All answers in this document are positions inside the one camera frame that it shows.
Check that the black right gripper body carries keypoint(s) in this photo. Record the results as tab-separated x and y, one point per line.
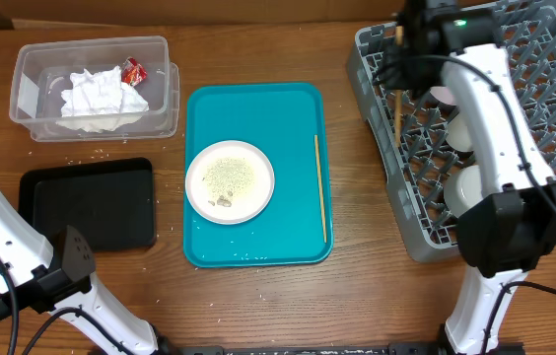
410	75

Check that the small pink bowl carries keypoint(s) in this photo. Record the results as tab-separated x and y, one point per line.
443	95

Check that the white cup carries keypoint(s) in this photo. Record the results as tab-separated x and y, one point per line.
458	134

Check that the grey saucer bowl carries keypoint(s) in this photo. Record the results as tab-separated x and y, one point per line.
462	190

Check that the large white plate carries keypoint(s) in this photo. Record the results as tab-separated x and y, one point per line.
229	182

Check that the red snack wrapper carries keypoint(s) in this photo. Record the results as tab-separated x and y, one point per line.
132	72

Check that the white napkin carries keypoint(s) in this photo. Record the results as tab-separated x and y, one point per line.
99	102

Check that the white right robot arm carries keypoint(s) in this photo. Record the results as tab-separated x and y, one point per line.
513	225

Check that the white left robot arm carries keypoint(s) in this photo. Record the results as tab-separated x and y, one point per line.
59	277

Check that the grey dishwasher rack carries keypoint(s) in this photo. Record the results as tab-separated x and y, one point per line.
417	170

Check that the clear plastic waste bin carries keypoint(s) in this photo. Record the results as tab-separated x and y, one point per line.
43	71

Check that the teal serving tray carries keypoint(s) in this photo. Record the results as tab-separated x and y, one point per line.
280	119

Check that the black tray bin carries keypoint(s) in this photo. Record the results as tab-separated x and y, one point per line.
111	203

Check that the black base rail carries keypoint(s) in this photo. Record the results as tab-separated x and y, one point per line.
415	348

